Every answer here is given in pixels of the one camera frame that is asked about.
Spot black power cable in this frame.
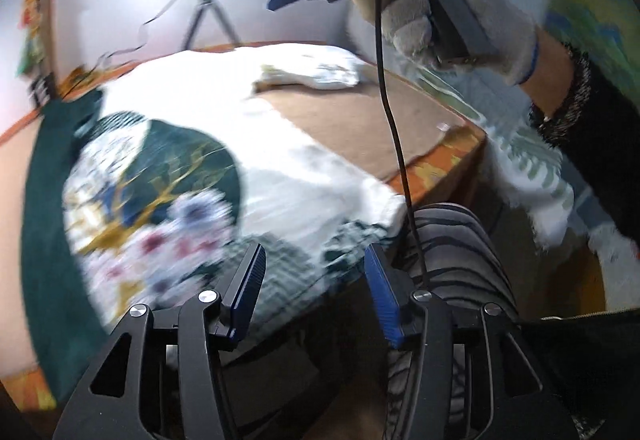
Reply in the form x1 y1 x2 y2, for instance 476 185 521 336
60 0 191 97

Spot gloved right hand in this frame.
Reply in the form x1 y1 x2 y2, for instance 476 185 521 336
352 0 539 86

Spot right forearm dark sleeve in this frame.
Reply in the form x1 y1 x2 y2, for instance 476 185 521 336
521 30 639 243

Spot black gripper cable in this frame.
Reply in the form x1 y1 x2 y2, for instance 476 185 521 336
373 0 431 291

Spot green white printed t-shirt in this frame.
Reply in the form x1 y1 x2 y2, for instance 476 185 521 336
21 44 405 401

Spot folded white garment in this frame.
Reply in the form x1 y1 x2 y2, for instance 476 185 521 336
253 58 363 91

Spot zebra striped trousers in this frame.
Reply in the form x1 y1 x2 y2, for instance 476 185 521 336
383 203 518 439

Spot green striped white blanket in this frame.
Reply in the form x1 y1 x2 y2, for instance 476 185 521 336
344 0 640 311

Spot black ring light tripod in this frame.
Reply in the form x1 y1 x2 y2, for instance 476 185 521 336
182 0 242 52

